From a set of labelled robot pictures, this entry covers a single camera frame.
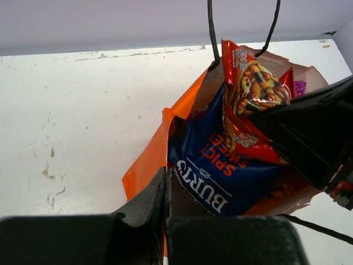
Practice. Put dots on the purple candy bag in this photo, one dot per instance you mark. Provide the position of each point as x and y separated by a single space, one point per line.
209 90

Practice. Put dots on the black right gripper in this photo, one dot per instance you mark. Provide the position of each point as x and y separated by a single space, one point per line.
314 135

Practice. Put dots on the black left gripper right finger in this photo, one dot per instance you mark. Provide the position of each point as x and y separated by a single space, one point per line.
194 236

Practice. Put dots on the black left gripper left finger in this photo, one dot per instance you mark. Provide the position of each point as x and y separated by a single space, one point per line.
133 234

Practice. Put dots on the orange paper bag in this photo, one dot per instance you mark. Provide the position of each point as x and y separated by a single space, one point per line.
154 155

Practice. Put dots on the red mixed snack packet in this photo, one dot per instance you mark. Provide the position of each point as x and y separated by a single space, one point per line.
251 88

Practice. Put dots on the blue Burts chips bag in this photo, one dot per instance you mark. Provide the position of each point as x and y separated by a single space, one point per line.
223 183

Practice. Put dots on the dark red snack packet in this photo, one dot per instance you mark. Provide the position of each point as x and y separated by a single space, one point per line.
289 193

